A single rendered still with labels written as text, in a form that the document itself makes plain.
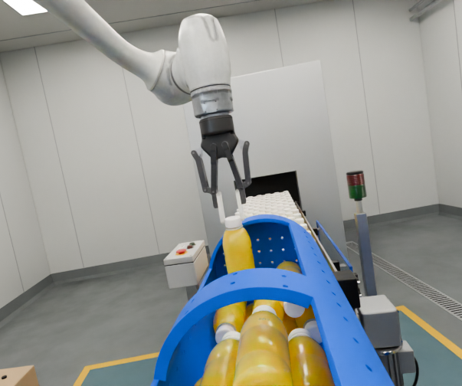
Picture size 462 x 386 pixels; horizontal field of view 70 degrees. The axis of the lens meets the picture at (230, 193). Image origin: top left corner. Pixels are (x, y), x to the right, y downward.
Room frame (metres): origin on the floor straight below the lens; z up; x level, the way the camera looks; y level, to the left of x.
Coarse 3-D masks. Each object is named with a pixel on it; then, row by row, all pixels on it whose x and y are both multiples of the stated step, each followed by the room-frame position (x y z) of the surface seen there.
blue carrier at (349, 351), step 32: (256, 224) 0.83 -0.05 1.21; (288, 224) 0.77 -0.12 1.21; (224, 256) 0.84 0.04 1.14; (256, 256) 0.83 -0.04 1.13; (288, 256) 0.82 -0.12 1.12; (320, 256) 0.62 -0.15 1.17; (224, 288) 0.39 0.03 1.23; (256, 288) 0.37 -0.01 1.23; (288, 288) 0.37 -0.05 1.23; (320, 288) 0.41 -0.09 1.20; (192, 320) 0.38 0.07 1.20; (320, 320) 0.31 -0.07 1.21; (352, 320) 0.37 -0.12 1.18; (160, 352) 0.39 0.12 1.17; (192, 352) 0.54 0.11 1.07; (352, 352) 0.28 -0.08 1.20; (160, 384) 0.40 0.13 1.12; (192, 384) 0.49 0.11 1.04; (352, 384) 0.23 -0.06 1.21; (384, 384) 0.26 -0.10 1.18
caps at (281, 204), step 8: (280, 192) 2.42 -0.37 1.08; (288, 192) 2.35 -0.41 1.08; (248, 200) 2.36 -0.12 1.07; (256, 200) 2.24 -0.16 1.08; (264, 200) 2.18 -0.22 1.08; (272, 200) 2.17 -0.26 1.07; (280, 200) 2.06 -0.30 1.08; (288, 200) 2.00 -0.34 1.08; (248, 208) 1.96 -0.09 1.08; (256, 208) 1.89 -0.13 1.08; (264, 208) 1.84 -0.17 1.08; (272, 208) 1.82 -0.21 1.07; (280, 208) 1.75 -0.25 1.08; (288, 208) 1.71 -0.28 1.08; (296, 208) 1.75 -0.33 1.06; (248, 216) 1.72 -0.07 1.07; (288, 216) 1.58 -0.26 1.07; (296, 216) 1.51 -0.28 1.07; (304, 224) 1.29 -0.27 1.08
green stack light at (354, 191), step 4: (364, 184) 1.22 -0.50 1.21; (348, 188) 1.24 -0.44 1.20; (352, 188) 1.22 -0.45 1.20; (356, 188) 1.21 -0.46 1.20; (360, 188) 1.21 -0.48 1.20; (364, 188) 1.22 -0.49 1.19; (352, 192) 1.22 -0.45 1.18; (356, 192) 1.21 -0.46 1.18; (360, 192) 1.21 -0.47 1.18; (364, 192) 1.22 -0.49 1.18; (352, 196) 1.22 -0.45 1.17; (356, 196) 1.21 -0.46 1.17; (360, 196) 1.21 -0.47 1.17; (364, 196) 1.21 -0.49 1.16
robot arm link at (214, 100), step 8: (200, 88) 0.70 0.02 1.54; (208, 88) 0.70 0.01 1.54; (216, 88) 0.70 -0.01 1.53; (224, 88) 0.71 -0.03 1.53; (192, 96) 0.72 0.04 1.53; (200, 96) 0.71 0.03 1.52; (208, 96) 0.70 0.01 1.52; (216, 96) 0.70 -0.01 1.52; (224, 96) 0.71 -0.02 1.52; (192, 104) 0.73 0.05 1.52; (200, 104) 0.71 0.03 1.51; (208, 104) 0.70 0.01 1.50; (216, 104) 0.70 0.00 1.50; (224, 104) 0.71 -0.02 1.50; (232, 104) 0.75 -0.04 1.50; (200, 112) 0.71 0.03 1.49; (208, 112) 0.70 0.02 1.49; (216, 112) 0.71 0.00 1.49; (224, 112) 0.72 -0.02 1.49; (232, 112) 0.75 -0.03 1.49
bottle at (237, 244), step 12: (228, 228) 0.73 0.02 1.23; (240, 228) 0.73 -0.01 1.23; (228, 240) 0.72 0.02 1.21; (240, 240) 0.72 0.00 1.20; (228, 252) 0.72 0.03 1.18; (240, 252) 0.71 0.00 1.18; (252, 252) 0.74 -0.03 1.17; (228, 264) 0.73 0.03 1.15; (240, 264) 0.72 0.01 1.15; (252, 264) 0.73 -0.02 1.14
